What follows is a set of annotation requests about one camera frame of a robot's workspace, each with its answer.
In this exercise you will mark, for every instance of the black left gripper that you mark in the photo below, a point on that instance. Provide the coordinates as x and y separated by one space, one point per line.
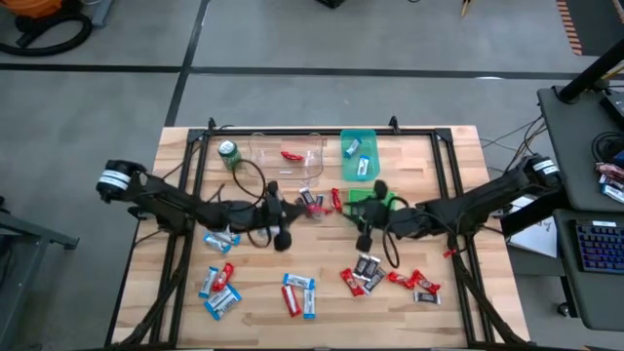
278 214

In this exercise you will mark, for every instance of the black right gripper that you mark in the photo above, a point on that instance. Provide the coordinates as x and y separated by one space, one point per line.
380 217

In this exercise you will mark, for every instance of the dark brown chocolate bar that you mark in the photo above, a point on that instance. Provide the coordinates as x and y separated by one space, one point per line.
375 280
427 298
319 200
307 196
372 267
361 265

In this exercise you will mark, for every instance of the red KitKat candy bar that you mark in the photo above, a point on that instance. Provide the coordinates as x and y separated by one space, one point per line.
291 156
352 282
336 200
401 279
319 211
426 283
223 277
291 300

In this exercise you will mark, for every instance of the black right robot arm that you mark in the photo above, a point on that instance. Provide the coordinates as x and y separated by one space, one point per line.
487 200

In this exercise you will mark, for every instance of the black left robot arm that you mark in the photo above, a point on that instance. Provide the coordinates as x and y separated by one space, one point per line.
166 205

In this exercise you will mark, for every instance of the large blue white candy bar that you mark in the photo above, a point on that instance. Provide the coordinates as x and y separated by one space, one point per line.
222 302

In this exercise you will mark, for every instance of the spare blue white candy bar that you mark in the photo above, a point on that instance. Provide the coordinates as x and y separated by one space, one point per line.
613 192

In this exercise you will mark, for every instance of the spare red candy bar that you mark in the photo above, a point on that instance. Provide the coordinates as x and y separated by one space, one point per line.
612 171

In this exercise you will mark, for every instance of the green plastic basket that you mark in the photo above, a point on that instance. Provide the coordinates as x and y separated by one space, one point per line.
358 194

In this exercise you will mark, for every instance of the clear plastic bin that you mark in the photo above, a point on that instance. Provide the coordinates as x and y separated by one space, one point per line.
265 166

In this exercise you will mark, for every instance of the teal plastic bin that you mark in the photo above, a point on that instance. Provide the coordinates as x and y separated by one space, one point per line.
373 141

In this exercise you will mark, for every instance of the green Sprite can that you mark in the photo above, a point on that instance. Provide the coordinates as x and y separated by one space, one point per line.
229 155

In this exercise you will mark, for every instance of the white paper sheet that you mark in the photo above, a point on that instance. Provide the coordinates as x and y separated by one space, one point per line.
536 239

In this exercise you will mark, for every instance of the grey desk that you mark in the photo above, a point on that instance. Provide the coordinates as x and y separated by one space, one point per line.
595 297
570 161

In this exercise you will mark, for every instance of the black caster wheel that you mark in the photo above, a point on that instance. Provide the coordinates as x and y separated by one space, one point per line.
564 310

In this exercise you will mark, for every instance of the wooden sticks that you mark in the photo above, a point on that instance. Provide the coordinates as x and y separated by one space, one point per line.
466 6

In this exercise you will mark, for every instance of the blue-lit black keyboard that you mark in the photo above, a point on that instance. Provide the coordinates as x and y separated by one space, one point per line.
602 248

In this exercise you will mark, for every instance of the grey metal cart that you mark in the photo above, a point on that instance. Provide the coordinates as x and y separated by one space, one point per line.
29 234

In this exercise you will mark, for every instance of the black stand pole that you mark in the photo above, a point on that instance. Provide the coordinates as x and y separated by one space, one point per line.
590 73

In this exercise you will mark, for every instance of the black laptop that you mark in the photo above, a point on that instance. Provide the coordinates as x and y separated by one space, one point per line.
615 107

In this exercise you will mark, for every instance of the grey box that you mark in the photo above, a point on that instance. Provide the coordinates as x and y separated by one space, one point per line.
102 12

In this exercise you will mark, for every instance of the black mat with orange stripes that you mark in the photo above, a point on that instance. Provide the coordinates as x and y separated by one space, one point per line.
599 24

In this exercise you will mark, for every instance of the orange vacuum cleaner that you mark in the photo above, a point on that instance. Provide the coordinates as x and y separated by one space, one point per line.
29 7

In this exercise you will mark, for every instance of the black frame clamp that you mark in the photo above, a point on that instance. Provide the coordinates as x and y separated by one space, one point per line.
394 125
211 124

